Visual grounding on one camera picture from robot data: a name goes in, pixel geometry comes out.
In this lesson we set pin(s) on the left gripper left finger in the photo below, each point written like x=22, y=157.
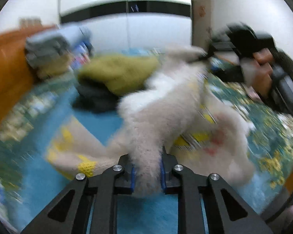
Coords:
x=87, y=204

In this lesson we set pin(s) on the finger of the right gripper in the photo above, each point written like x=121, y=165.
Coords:
x=200, y=58

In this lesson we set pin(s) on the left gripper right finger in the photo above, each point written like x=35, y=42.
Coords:
x=207, y=204

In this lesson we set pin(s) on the beige fuzzy sweater yellow pattern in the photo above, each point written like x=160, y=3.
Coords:
x=176, y=114

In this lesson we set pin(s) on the person's hand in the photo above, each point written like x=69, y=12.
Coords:
x=257, y=72

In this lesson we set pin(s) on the beige door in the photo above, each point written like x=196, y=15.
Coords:
x=201, y=27

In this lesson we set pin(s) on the red door decoration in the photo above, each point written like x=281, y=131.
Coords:
x=202, y=11

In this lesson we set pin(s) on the olive green knit sweater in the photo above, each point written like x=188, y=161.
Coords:
x=119, y=73

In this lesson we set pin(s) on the white black wardrobe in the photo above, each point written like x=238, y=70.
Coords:
x=126, y=24

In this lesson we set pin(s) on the dark grey folded garment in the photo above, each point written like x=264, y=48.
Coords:
x=95, y=98

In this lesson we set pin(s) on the colourful patterned folded blanket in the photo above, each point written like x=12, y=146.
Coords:
x=81, y=55

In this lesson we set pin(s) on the cream floral folded blanket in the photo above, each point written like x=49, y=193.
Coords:
x=55, y=67

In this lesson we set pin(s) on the wooden headboard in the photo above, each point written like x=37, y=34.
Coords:
x=16, y=77

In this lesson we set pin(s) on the blue grey folded quilt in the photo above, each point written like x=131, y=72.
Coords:
x=53, y=43

